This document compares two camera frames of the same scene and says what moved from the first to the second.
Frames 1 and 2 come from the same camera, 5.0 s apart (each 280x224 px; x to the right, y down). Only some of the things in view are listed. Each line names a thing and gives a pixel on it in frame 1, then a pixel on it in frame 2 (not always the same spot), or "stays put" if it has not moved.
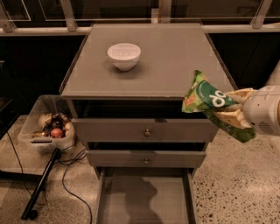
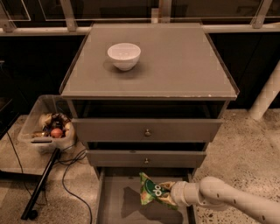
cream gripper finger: (234, 117) -> (168, 199)
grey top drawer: (139, 122) stays put
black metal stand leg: (28, 212) stays put
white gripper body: (260, 109) -> (178, 192)
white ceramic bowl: (124, 55) stays put
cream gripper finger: (239, 95) -> (168, 184)
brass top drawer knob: (147, 133) stays put
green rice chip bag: (201, 95) -> (151, 191)
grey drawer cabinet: (125, 85) stays put
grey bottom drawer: (146, 195) stays put
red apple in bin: (56, 133) stays put
